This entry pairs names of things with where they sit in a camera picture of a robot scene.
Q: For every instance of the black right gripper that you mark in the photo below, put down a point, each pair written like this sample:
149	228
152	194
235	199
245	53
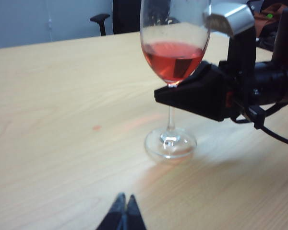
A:
252	86

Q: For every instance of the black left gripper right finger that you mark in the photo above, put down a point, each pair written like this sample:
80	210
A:
134	215

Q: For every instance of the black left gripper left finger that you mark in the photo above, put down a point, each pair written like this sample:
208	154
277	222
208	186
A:
116	213

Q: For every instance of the clear goblet with red liquid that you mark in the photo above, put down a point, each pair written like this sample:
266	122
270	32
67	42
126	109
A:
172	64

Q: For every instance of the orange brown fabric bag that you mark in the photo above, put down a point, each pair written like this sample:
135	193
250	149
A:
266	21

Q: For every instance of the black office chair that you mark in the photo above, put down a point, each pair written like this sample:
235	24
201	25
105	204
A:
127	16

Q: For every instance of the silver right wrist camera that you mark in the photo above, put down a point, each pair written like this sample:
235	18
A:
232	16

